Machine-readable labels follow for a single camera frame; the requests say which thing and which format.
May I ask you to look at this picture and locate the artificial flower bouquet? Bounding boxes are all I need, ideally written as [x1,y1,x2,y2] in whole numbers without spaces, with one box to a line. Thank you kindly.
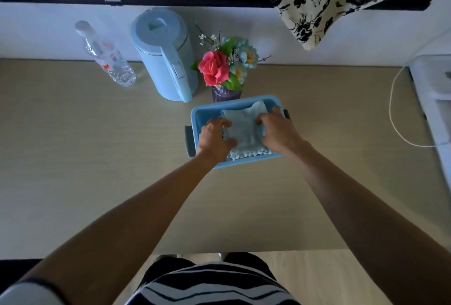
[191,23,272,92]

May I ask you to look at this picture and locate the person's right hand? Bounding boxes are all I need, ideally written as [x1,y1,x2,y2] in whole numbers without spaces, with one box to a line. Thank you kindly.
[255,106,311,156]

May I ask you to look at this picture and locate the white appliance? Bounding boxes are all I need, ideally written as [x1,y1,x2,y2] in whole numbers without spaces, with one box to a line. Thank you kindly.
[409,55,451,192]

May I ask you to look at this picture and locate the white lace-edged cloth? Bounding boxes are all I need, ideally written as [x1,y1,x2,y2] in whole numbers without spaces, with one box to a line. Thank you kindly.
[221,100,273,161]

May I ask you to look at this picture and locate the black white striped garment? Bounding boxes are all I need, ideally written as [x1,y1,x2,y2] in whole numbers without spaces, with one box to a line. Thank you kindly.
[125,253,300,305]

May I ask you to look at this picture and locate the dark purple flower vase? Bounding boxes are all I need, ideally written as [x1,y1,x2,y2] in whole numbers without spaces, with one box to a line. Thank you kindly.
[212,86,242,103]

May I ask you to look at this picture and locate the person's left hand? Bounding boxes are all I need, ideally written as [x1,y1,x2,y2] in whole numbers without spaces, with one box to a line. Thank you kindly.
[196,118,238,166]

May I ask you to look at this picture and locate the blue plastic basket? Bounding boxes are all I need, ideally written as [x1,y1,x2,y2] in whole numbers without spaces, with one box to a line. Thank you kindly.
[185,95,290,169]

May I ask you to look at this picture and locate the person's left forearm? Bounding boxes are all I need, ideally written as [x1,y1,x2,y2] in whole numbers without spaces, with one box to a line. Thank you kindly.
[21,155,221,305]

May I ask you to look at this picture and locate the white cable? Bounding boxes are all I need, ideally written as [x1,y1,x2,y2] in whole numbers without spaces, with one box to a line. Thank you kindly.
[389,66,437,148]

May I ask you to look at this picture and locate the clear plastic water bottle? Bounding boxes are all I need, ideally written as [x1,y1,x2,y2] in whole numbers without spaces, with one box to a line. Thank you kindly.
[74,20,136,87]

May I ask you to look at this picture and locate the person's right forearm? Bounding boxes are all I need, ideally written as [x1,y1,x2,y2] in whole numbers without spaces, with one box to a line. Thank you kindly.
[287,141,451,305]

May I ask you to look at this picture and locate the light blue electric kettle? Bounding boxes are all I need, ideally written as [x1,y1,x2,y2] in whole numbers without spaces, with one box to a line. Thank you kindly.
[131,8,199,103]

